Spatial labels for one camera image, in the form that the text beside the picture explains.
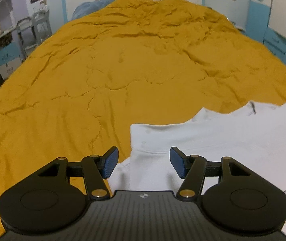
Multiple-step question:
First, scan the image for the blue pillow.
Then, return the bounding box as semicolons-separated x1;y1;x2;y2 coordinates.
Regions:
71;0;116;20

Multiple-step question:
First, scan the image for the grey metal cart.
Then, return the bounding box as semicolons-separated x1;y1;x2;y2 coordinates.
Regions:
16;9;52;63

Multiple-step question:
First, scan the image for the desk with blue drawers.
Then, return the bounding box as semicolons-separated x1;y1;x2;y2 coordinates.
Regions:
0;43;25;101

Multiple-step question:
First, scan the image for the blue and white wardrobe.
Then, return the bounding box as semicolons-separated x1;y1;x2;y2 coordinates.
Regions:
248;0;286;79

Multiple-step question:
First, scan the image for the white printed sweatshirt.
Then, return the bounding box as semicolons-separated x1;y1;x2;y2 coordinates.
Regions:
108;97;286;202

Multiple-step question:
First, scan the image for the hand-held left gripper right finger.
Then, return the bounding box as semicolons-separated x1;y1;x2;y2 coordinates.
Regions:
169;146;254;200

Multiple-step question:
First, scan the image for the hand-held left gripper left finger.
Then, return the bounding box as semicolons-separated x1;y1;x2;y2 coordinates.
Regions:
36;146;120;201

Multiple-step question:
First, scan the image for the yellow quilted blanket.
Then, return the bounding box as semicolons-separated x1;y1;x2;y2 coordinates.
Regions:
0;0;286;241

